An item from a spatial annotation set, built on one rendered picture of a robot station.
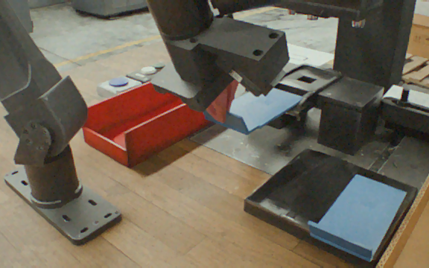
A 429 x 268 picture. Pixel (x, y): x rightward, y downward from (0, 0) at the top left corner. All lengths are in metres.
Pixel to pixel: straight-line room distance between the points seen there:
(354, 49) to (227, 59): 0.54
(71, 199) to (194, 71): 0.24
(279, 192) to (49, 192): 0.29
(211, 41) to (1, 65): 0.23
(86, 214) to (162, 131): 0.19
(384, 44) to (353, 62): 0.08
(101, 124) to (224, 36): 0.36
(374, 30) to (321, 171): 0.38
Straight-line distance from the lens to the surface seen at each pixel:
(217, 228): 0.48
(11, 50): 0.46
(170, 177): 0.57
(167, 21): 0.38
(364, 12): 0.59
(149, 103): 0.74
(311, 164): 0.57
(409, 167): 0.65
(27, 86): 0.45
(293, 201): 0.50
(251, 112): 0.54
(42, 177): 0.51
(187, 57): 0.39
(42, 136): 0.46
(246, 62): 0.35
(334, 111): 0.63
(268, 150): 0.63
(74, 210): 0.52
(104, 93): 0.81
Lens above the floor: 1.23
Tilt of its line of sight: 29 degrees down
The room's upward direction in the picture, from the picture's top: straight up
